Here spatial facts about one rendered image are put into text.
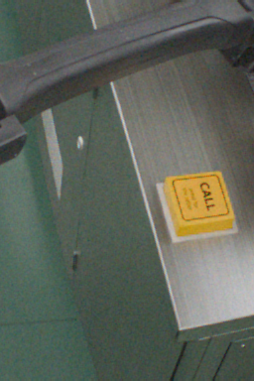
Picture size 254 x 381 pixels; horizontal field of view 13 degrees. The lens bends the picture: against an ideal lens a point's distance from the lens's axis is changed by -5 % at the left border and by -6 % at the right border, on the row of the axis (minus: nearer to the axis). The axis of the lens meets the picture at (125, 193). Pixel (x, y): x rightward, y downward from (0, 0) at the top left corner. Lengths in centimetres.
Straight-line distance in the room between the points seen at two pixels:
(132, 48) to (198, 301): 36
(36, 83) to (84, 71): 5
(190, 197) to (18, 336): 99
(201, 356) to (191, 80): 38
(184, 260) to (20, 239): 110
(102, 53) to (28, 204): 142
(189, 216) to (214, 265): 7
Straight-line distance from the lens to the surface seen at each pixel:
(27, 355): 224
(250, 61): 127
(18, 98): 98
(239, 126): 145
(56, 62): 102
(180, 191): 134
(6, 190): 246
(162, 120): 143
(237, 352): 139
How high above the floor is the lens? 200
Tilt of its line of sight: 54 degrees down
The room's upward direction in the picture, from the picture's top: 9 degrees clockwise
